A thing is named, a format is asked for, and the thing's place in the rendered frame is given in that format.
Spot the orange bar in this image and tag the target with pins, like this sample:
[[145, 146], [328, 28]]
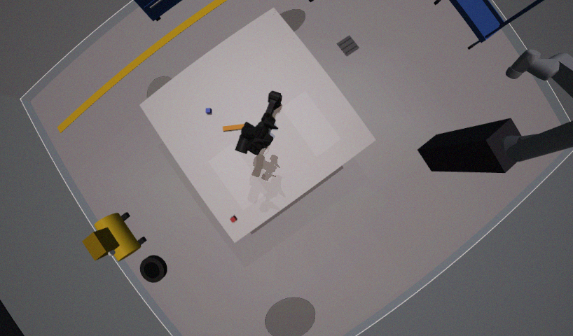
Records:
[[232, 127]]

